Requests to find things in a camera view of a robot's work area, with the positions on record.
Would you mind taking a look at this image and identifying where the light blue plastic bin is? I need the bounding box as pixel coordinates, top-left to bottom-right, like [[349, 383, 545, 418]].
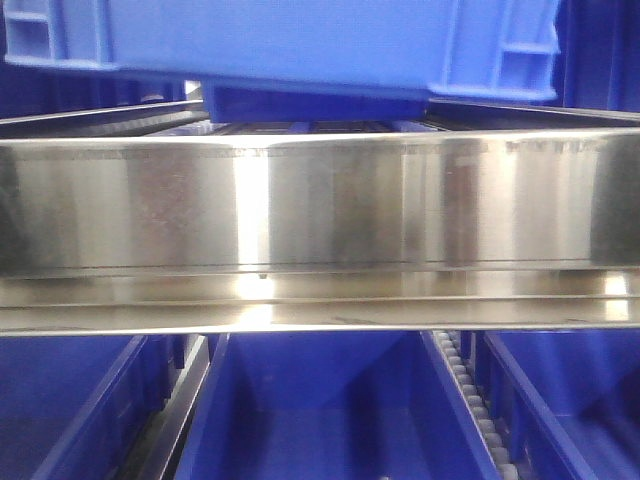
[[3, 1, 559, 100]]

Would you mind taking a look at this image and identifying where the dark blue bin behind lifted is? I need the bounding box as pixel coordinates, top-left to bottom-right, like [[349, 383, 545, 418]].
[[202, 83, 428, 123]]

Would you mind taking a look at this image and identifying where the blue bin lower centre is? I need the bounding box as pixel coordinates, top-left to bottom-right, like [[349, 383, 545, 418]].
[[176, 331, 499, 479]]

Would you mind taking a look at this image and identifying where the white roller track strip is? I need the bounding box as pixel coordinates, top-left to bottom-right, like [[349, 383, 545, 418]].
[[432, 330, 520, 480]]

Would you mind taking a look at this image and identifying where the blue bin lower right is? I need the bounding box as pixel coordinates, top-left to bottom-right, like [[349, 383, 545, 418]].
[[473, 329, 639, 479]]

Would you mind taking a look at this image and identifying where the blue bin lower left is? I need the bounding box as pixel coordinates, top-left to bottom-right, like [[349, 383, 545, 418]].
[[1, 336, 177, 479]]

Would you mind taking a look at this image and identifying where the dark blue bin upper left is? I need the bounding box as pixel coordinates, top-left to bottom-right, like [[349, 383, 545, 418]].
[[1, 62, 186, 119]]

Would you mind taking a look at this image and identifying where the dark blue bin upper right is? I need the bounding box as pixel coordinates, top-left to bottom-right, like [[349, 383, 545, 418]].
[[553, 0, 639, 112]]

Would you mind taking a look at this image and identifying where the stainless steel shelf rail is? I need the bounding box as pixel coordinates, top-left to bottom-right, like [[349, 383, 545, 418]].
[[1, 128, 639, 336]]

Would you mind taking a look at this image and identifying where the metal lane divider rail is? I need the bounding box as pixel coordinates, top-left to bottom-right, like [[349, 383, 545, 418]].
[[116, 335, 210, 479]]

